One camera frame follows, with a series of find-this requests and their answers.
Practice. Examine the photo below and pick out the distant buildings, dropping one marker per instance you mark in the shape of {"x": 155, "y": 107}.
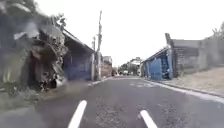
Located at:
{"x": 130, "y": 66}

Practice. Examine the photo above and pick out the tall utility pole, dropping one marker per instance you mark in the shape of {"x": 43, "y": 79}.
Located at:
{"x": 99, "y": 46}

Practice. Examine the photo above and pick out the dark shed building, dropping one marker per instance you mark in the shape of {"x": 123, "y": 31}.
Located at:
{"x": 78, "y": 58}

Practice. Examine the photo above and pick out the grey asphalt road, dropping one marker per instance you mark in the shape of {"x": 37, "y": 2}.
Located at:
{"x": 123, "y": 100}

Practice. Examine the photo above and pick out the blue building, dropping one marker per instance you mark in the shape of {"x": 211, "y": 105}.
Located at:
{"x": 158, "y": 65}

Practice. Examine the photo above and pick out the robot's own part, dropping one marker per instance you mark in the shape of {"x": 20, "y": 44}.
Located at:
{"x": 148, "y": 118}
{"x": 77, "y": 114}

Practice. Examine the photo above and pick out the overgrown ruined building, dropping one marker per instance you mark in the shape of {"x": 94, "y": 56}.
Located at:
{"x": 31, "y": 53}

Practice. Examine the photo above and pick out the pale concrete kerb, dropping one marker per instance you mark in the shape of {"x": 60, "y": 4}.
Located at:
{"x": 190, "y": 90}

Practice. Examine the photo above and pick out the grey concrete wall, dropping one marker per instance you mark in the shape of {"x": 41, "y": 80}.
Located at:
{"x": 196, "y": 55}

